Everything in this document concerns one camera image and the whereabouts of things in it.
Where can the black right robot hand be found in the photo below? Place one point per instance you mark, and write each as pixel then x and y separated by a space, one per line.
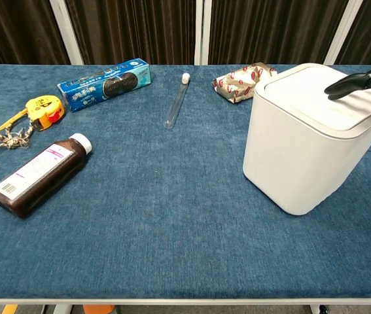
pixel 358 81

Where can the white plastic trash bin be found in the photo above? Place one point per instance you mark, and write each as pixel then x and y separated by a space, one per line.
pixel 303 153

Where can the crumpled gold red wrapper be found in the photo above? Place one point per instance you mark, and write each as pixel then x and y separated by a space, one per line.
pixel 237 83

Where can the clear test tube white cap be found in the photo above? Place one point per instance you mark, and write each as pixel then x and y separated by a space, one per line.
pixel 176 103

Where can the blue velvet table cloth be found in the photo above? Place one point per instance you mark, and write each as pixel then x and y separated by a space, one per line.
pixel 159 202

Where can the dark brown curtain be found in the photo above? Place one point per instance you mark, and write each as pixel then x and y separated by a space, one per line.
pixel 129 29

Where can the blue Oreo cookie box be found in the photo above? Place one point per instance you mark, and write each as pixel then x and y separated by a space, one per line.
pixel 103 86

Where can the yellow tape measure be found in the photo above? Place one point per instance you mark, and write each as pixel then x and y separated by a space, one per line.
pixel 46 112

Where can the brown bottle with white cap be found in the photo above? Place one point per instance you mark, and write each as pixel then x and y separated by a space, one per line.
pixel 38 176

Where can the orange object under table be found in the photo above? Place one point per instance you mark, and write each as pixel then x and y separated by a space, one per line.
pixel 98 309

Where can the white metal frame post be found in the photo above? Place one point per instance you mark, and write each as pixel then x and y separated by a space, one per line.
pixel 202 31
pixel 342 31
pixel 67 31

